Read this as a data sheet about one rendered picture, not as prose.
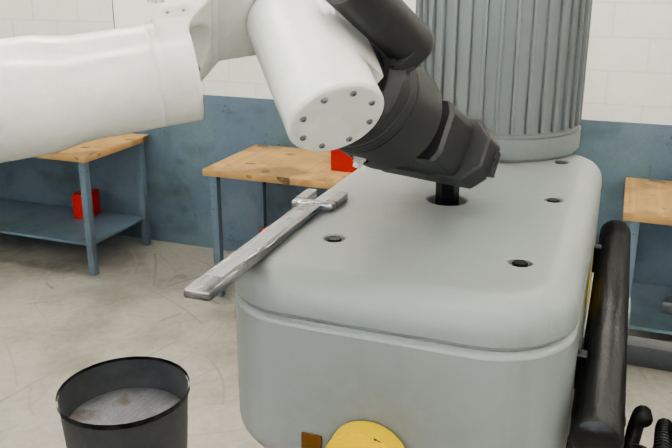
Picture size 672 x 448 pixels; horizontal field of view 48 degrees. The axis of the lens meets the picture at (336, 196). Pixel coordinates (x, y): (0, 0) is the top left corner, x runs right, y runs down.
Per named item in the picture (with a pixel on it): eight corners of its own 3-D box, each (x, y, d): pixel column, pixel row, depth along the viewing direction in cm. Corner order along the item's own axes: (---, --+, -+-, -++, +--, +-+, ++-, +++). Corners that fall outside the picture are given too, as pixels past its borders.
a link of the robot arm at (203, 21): (361, 110, 53) (168, 147, 49) (320, 22, 58) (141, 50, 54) (376, 41, 48) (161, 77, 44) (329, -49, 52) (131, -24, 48)
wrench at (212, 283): (223, 305, 48) (223, 293, 48) (169, 296, 50) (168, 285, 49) (347, 200, 70) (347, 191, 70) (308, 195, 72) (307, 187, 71)
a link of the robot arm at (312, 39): (349, 194, 56) (253, 141, 47) (304, 88, 61) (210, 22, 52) (479, 106, 52) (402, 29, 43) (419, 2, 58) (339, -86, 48)
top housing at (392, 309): (555, 537, 51) (577, 320, 46) (211, 452, 60) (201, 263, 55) (593, 279, 93) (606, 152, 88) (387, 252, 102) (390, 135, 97)
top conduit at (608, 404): (621, 470, 51) (626, 424, 50) (556, 456, 52) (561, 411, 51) (628, 248, 91) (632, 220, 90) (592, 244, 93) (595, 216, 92)
